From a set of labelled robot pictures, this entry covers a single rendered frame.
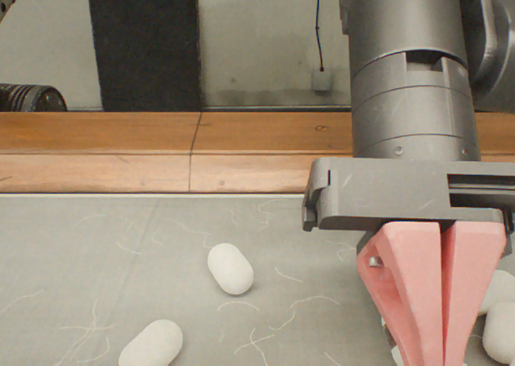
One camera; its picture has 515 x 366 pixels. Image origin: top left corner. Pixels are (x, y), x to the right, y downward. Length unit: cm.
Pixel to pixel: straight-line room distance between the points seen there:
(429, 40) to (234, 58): 210
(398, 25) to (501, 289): 14
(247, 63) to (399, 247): 216
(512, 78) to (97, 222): 27
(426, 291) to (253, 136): 26
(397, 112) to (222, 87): 215
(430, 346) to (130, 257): 19
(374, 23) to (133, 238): 20
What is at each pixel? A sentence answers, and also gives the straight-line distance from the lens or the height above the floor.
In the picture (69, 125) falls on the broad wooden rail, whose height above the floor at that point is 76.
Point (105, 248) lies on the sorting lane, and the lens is 35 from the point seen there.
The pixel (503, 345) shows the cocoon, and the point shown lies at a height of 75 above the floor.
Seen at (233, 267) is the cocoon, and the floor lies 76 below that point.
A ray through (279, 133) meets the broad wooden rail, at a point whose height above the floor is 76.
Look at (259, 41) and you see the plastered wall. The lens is 232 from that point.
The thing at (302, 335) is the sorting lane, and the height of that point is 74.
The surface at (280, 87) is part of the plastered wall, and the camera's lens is 238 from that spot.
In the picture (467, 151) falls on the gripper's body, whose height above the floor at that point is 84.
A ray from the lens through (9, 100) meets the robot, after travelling 99.
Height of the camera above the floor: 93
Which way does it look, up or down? 28 degrees down
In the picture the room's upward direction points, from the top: straight up
